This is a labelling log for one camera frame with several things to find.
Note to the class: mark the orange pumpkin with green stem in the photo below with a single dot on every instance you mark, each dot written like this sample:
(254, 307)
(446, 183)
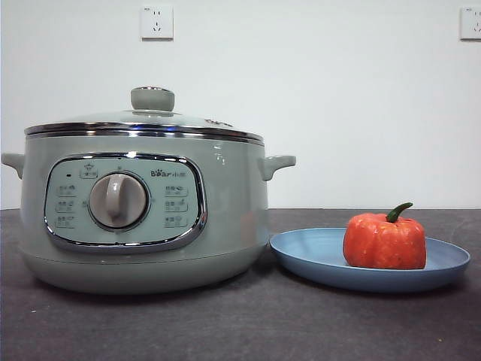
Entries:
(383, 244)

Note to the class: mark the white wall socket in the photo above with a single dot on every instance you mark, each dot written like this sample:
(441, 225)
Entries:
(157, 22)
(471, 23)

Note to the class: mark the pale green electric steamer pot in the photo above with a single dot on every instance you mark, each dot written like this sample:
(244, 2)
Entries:
(233, 210)

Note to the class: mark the glass lid with green knob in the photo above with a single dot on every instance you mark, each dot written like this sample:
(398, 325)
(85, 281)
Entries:
(152, 99)

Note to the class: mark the blue plate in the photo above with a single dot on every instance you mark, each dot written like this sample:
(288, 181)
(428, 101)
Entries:
(312, 263)

